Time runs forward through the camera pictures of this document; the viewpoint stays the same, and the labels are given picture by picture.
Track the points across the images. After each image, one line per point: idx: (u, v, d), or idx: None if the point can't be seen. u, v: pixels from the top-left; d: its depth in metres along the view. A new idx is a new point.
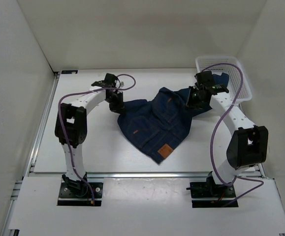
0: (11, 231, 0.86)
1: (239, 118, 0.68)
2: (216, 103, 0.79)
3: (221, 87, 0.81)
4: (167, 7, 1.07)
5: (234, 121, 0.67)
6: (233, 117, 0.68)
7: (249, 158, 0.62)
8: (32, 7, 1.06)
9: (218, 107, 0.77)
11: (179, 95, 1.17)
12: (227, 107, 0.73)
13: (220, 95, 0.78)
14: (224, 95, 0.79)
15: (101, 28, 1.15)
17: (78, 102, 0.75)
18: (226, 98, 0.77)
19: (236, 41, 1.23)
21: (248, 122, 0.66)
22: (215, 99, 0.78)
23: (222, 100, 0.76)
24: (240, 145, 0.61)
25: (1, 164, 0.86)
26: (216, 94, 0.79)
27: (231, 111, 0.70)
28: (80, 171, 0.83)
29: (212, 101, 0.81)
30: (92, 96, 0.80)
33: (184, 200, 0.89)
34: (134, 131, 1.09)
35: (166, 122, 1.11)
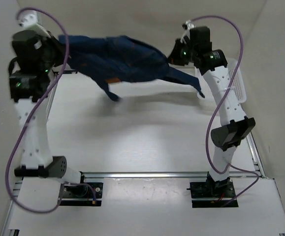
0: (11, 231, 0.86)
1: (233, 107, 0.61)
2: (209, 79, 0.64)
3: (220, 58, 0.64)
4: (167, 7, 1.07)
5: (227, 111, 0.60)
6: (227, 106, 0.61)
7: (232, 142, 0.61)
8: (33, 8, 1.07)
9: (212, 85, 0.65)
11: (144, 44, 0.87)
12: (224, 92, 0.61)
13: (218, 70, 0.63)
14: (222, 69, 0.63)
15: (101, 28, 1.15)
17: (29, 157, 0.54)
18: (223, 75, 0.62)
19: (236, 42, 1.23)
21: (240, 112, 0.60)
22: (209, 75, 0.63)
23: (219, 80, 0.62)
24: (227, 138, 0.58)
25: (1, 164, 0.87)
26: (213, 69, 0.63)
27: (226, 100, 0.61)
28: (76, 179, 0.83)
29: (205, 75, 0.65)
30: (32, 133, 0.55)
33: (183, 200, 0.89)
34: (81, 63, 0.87)
35: (124, 65, 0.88)
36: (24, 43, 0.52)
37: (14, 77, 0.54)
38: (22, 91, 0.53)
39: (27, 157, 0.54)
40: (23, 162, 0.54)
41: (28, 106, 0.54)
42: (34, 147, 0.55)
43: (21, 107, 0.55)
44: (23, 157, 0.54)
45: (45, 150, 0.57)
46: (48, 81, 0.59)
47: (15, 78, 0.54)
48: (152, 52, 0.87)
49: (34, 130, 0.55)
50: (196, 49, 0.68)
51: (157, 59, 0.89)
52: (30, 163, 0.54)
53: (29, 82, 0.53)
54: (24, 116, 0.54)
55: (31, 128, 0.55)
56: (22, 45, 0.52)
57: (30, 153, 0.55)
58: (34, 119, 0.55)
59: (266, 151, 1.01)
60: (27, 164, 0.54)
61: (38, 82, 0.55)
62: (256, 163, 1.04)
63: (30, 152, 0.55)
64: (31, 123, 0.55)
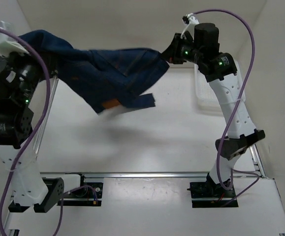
0: (11, 231, 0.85)
1: (243, 121, 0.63)
2: (217, 89, 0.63)
3: (229, 65, 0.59)
4: (167, 7, 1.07)
5: (237, 125, 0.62)
6: (237, 119, 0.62)
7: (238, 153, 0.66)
8: (32, 8, 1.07)
9: (220, 95, 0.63)
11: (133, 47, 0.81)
12: (233, 104, 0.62)
13: (227, 80, 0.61)
14: (231, 77, 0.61)
15: (100, 28, 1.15)
17: (23, 197, 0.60)
18: (232, 85, 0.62)
19: (236, 41, 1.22)
21: (249, 126, 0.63)
22: (219, 85, 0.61)
23: (229, 90, 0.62)
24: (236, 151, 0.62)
25: (1, 164, 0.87)
26: (223, 79, 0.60)
27: (237, 113, 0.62)
28: (76, 184, 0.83)
29: (213, 84, 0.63)
30: (20, 176, 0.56)
33: (183, 200, 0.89)
34: (73, 76, 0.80)
35: (118, 74, 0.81)
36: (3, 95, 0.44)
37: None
38: (2, 135, 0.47)
39: (21, 196, 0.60)
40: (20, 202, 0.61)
41: (10, 153, 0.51)
42: (23, 190, 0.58)
43: (4, 154, 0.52)
44: (18, 196, 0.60)
45: (37, 186, 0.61)
46: (29, 114, 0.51)
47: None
48: (142, 54, 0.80)
49: (21, 173, 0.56)
50: (202, 51, 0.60)
51: (149, 57, 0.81)
52: (25, 201, 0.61)
53: (6, 127, 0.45)
54: (10, 162, 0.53)
55: (18, 173, 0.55)
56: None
57: (23, 194, 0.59)
58: (19, 165, 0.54)
59: (266, 151, 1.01)
60: (24, 202, 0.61)
61: (18, 127, 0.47)
62: (256, 163, 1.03)
63: (22, 193, 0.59)
64: (17, 167, 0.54)
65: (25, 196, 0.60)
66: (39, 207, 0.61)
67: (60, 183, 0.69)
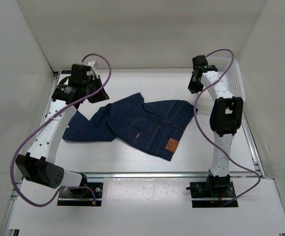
0: (11, 231, 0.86)
1: (222, 90, 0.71)
2: (205, 80, 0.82)
3: (212, 67, 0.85)
4: (167, 7, 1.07)
5: (217, 93, 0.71)
6: (217, 89, 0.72)
7: (227, 124, 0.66)
8: (32, 8, 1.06)
9: (206, 83, 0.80)
11: (155, 102, 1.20)
12: (212, 82, 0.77)
13: (210, 73, 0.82)
14: (212, 72, 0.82)
15: (101, 28, 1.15)
17: (38, 148, 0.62)
18: (214, 74, 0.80)
19: (236, 41, 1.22)
21: (229, 94, 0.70)
22: (204, 75, 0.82)
23: (210, 77, 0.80)
24: (219, 112, 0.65)
25: (1, 164, 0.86)
26: (206, 72, 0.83)
27: (215, 85, 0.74)
28: (77, 181, 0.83)
29: (202, 78, 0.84)
30: (53, 128, 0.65)
33: (184, 200, 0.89)
34: (135, 135, 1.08)
35: (164, 117, 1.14)
36: (79, 78, 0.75)
37: (63, 86, 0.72)
38: (63, 95, 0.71)
39: (37, 146, 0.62)
40: (31, 151, 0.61)
41: (58, 106, 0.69)
42: (46, 138, 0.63)
43: (54, 106, 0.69)
44: (34, 145, 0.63)
45: (53, 148, 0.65)
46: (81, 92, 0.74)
47: (62, 88, 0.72)
48: (163, 102, 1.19)
49: (55, 126, 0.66)
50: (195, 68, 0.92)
51: (170, 102, 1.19)
52: (35, 153, 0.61)
53: (70, 91, 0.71)
54: (53, 112, 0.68)
55: (54, 123, 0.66)
56: (78, 74, 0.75)
57: (40, 144, 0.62)
58: (58, 118, 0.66)
59: (266, 151, 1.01)
60: (33, 152, 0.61)
61: (75, 96, 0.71)
62: (256, 163, 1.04)
63: (40, 143, 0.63)
64: (56, 118, 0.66)
65: (41, 146, 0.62)
66: (41, 162, 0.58)
67: (60, 170, 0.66)
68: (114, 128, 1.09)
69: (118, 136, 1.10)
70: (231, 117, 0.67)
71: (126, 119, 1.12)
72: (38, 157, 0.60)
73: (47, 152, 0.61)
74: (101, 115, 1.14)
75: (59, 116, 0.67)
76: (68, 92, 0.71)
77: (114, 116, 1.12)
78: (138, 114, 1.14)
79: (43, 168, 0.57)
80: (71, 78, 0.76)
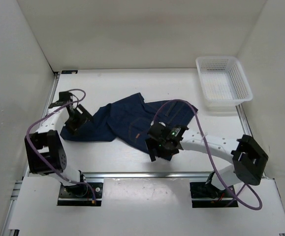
0: (11, 231, 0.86)
1: (222, 143, 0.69)
2: (189, 145, 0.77)
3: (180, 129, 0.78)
4: (167, 7, 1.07)
5: (220, 149, 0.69)
6: (217, 146, 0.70)
7: (260, 168, 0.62)
8: (32, 8, 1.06)
9: (194, 146, 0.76)
11: (155, 102, 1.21)
12: (203, 142, 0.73)
13: (186, 135, 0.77)
14: (188, 132, 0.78)
15: (101, 29, 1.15)
17: (44, 128, 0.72)
18: (192, 134, 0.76)
19: (236, 41, 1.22)
21: (232, 141, 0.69)
22: (185, 142, 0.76)
23: (193, 138, 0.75)
24: (245, 161, 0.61)
25: (1, 165, 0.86)
26: (182, 138, 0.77)
27: (209, 143, 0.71)
28: (76, 176, 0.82)
29: (185, 145, 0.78)
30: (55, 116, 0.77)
33: (184, 200, 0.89)
34: (135, 135, 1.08)
35: (164, 117, 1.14)
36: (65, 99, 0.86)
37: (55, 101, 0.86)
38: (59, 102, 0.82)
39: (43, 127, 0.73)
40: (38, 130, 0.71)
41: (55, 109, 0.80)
42: (51, 121, 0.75)
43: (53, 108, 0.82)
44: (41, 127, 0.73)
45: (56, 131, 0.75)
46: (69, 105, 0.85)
47: (55, 102, 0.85)
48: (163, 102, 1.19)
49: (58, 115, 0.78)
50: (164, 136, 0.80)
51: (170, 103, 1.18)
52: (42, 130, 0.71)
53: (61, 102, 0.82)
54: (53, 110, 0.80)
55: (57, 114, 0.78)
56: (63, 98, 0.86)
57: (46, 125, 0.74)
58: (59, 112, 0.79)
59: (266, 151, 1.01)
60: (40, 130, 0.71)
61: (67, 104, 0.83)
62: None
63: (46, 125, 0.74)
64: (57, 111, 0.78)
65: (47, 126, 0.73)
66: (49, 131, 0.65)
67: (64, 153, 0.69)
68: (114, 127, 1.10)
69: (117, 137, 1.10)
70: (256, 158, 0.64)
71: (126, 120, 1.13)
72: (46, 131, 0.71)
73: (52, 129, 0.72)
74: (101, 115, 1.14)
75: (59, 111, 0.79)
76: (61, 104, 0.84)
77: (115, 117, 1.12)
78: (138, 114, 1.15)
79: (51, 135, 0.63)
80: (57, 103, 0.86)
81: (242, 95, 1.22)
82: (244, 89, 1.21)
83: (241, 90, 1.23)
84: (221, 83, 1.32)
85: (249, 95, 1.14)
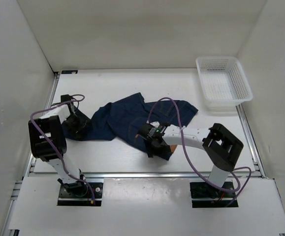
0: (11, 231, 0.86)
1: (196, 133, 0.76)
2: (171, 139, 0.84)
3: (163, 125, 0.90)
4: (167, 7, 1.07)
5: (195, 138, 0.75)
6: (192, 136, 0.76)
7: (234, 154, 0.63)
8: (32, 8, 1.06)
9: (175, 140, 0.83)
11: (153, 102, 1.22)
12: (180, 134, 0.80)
13: (167, 132, 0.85)
14: (170, 128, 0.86)
15: (101, 29, 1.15)
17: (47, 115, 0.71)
18: (173, 129, 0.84)
19: (236, 41, 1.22)
21: (204, 131, 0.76)
22: (167, 137, 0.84)
23: (173, 132, 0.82)
24: (216, 149, 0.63)
25: (1, 165, 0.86)
26: (164, 133, 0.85)
27: (185, 133, 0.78)
28: (76, 173, 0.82)
29: (168, 140, 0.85)
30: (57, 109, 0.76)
33: (184, 200, 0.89)
34: (135, 134, 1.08)
35: (163, 116, 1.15)
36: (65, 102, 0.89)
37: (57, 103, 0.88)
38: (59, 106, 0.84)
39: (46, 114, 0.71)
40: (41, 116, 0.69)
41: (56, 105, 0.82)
42: (53, 111, 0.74)
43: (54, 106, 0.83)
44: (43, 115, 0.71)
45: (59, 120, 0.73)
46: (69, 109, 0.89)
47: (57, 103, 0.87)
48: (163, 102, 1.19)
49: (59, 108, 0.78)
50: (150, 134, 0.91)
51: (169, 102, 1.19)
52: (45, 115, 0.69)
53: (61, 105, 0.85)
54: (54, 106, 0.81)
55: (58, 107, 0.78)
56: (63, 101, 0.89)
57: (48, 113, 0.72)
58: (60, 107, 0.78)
59: (266, 151, 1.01)
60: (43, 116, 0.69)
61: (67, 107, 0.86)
62: (256, 163, 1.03)
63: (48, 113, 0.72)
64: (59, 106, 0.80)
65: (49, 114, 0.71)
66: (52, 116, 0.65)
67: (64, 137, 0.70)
68: (114, 126, 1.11)
69: (117, 137, 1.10)
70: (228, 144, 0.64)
71: (126, 119, 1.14)
72: (48, 116, 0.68)
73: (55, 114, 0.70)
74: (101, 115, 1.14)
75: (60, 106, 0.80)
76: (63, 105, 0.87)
77: (115, 117, 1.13)
78: (137, 114, 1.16)
79: (53, 119, 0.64)
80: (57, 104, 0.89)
81: (242, 95, 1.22)
82: (244, 89, 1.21)
83: (241, 90, 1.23)
84: (221, 83, 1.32)
85: (250, 94, 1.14)
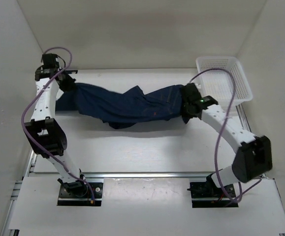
0: (11, 231, 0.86)
1: (238, 132, 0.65)
2: (208, 118, 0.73)
3: (210, 100, 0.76)
4: (167, 7, 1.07)
5: (234, 136, 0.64)
6: (232, 131, 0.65)
7: (257, 171, 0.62)
8: (32, 8, 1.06)
9: (212, 121, 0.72)
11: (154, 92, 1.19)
12: (222, 121, 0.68)
13: (211, 108, 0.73)
14: (215, 107, 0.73)
15: (101, 29, 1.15)
17: (40, 113, 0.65)
18: (217, 110, 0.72)
19: (236, 41, 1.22)
21: (248, 134, 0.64)
22: (206, 113, 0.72)
23: (215, 114, 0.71)
24: (248, 159, 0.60)
25: (1, 165, 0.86)
26: (206, 108, 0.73)
27: (227, 126, 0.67)
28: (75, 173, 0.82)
29: (204, 116, 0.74)
30: (47, 96, 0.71)
33: (184, 200, 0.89)
34: (152, 114, 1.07)
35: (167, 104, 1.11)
36: (51, 62, 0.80)
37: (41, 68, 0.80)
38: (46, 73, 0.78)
39: (38, 112, 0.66)
40: (34, 117, 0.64)
41: (44, 82, 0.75)
42: (44, 103, 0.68)
43: (41, 83, 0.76)
44: (35, 112, 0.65)
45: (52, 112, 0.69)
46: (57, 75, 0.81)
47: (41, 69, 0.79)
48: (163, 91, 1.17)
49: (48, 95, 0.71)
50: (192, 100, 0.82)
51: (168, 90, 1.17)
52: (39, 116, 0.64)
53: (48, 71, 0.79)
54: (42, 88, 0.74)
55: (46, 93, 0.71)
56: (49, 62, 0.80)
57: (41, 109, 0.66)
58: (48, 89, 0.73)
59: None
60: (36, 117, 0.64)
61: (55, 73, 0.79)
62: None
63: (41, 109, 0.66)
64: (46, 89, 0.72)
65: (42, 110, 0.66)
66: (47, 119, 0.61)
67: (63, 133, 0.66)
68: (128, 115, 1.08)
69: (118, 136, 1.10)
70: (259, 160, 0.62)
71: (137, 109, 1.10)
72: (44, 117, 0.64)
73: (49, 113, 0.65)
74: None
75: (47, 88, 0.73)
76: (47, 72, 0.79)
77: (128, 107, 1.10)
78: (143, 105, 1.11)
79: (50, 124, 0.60)
80: (43, 66, 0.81)
81: (242, 95, 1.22)
82: (243, 89, 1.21)
83: (241, 90, 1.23)
84: (221, 83, 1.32)
85: (249, 94, 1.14)
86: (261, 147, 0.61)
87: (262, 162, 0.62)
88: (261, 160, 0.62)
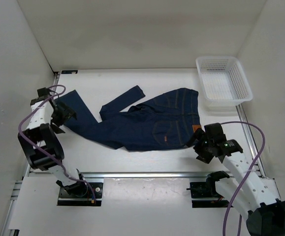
0: (11, 231, 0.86)
1: (260, 190, 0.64)
2: (230, 165, 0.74)
3: (235, 146, 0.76)
4: (167, 7, 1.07)
5: (254, 193, 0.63)
6: (253, 188, 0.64)
7: (272, 232, 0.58)
8: (32, 8, 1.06)
9: (233, 169, 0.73)
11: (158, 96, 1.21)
12: (244, 174, 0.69)
13: (234, 156, 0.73)
14: (237, 154, 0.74)
15: (100, 29, 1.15)
17: (35, 124, 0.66)
18: (241, 160, 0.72)
19: (236, 41, 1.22)
21: (270, 195, 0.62)
22: (228, 160, 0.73)
23: (237, 163, 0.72)
24: (265, 224, 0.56)
25: (1, 165, 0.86)
26: (230, 155, 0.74)
27: (248, 180, 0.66)
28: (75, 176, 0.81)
29: (225, 162, 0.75)
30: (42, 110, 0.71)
33: (184, 200, 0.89)
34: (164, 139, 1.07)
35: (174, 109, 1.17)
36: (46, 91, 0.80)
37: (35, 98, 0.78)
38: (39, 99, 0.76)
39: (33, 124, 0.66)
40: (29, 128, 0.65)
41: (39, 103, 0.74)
42: (39, 115, 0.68)
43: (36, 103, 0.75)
44: (30, 124, 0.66)
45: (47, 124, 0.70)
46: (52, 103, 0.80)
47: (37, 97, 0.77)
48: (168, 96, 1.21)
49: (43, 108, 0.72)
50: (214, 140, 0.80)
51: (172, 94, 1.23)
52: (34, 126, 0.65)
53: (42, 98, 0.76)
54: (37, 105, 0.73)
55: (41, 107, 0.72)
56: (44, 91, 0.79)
57: (35, 120, 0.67)
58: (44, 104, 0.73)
59: (266, 151, 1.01)
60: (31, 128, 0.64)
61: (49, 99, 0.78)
62: (256, 163, 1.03)
63: (35, 121, 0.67)
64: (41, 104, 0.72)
65: (37, 121, 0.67)
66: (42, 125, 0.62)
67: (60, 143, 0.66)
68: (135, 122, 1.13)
69: None
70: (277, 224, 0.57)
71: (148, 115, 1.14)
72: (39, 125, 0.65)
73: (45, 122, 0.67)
74: None
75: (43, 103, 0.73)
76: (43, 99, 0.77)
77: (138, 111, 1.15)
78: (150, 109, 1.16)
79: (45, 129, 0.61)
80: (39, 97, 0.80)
81: (242, 95, 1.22)
82: (243, 89, 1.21)
83: (241, 90, 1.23)
84: (221, 83, 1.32)
85: (249, 94, 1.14)
86: (283, 214, 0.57)
87: (281, 227, 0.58)
88: (280, 225, 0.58)
